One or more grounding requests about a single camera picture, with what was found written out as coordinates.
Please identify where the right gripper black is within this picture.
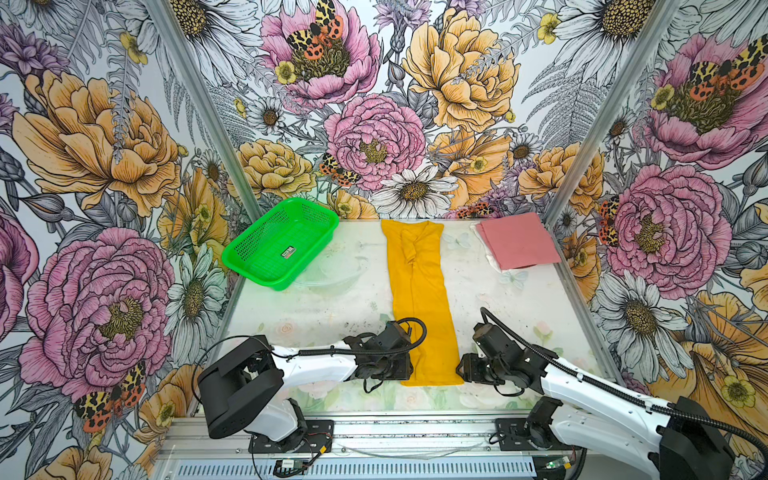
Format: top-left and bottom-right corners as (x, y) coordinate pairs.
(455, 353), (510, 389)

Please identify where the yellow t shirt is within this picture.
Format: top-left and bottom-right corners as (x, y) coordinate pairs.
(381, 220), (463, 387)

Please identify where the green plastic basket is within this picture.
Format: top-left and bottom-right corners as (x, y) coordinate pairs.
(222, 198), (340, 291)

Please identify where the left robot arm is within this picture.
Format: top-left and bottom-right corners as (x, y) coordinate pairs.
(197, 318), (427, 453)

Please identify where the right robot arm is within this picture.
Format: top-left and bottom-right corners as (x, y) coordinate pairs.
(456, 323), (735, 479)

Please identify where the folded pink t shirt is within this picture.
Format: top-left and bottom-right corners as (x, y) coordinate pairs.
(476, 212), (560, 270)

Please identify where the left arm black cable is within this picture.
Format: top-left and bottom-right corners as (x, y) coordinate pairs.
(191, 316), (428, 480)

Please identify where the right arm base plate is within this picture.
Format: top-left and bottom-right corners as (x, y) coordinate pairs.
(489, 417), (573, 452)

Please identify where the aluminium front rail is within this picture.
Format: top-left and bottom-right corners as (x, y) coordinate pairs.
(149, 413), (685, 480)

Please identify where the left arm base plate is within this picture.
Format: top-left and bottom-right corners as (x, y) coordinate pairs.
(248, 419), (335, 454)

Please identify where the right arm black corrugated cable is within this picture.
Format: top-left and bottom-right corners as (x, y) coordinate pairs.
(479, 307), (768, 463)

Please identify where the right aluminium corner post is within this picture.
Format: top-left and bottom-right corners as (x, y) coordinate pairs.
(542, 0), (685, 229)

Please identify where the aluminium corner post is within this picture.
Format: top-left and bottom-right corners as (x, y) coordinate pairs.
(542, 0), (685, 229)
(142, 0), (266, 232)

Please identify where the left aluminium corner post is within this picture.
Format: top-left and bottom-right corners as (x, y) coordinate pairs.
(142, 0), (266, 232)

